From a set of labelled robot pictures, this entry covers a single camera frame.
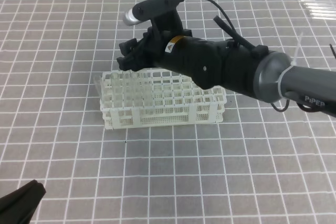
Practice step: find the grey grid tablecloth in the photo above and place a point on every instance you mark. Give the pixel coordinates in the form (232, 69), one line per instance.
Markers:
(257, 166)

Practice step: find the white plastic test tube rack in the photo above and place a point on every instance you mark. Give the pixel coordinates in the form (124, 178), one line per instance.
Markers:
(177, 100)

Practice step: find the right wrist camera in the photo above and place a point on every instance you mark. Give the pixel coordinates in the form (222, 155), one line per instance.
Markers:
(149, 9)

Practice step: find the leftmost clear test tube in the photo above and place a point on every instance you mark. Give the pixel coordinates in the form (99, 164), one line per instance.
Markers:
(97, 82)

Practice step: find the spare clear test tubes pile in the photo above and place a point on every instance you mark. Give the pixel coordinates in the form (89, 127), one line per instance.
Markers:
(319, 9)

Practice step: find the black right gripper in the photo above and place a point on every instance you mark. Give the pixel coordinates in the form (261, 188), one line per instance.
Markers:
(150, 52)

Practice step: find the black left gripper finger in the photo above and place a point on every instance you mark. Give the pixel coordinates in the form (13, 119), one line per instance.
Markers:
(19, 206)

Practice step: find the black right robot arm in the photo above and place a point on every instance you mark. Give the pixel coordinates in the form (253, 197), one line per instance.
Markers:
(258, 73)

